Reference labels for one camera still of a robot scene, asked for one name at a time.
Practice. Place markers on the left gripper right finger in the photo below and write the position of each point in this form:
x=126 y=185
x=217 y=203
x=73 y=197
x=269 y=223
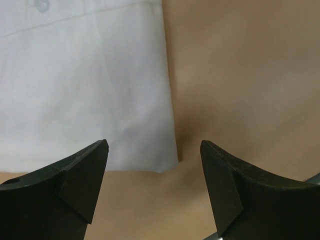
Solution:
x=250 y=203

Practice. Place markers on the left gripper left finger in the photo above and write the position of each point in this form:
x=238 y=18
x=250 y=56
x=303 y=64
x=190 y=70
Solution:
x=56 y=202

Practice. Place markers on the white long sleeve shirt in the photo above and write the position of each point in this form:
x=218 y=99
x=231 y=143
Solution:
x=73 y=72

